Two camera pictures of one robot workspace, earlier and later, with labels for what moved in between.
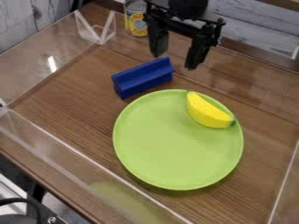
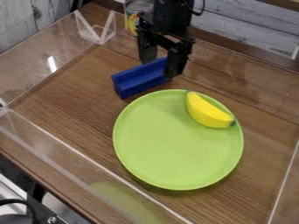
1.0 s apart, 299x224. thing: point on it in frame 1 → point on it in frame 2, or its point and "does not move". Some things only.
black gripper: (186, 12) → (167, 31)
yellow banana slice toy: (207, 111) does not move
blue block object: (143, 77) does not move
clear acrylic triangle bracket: (87, 31) does not move
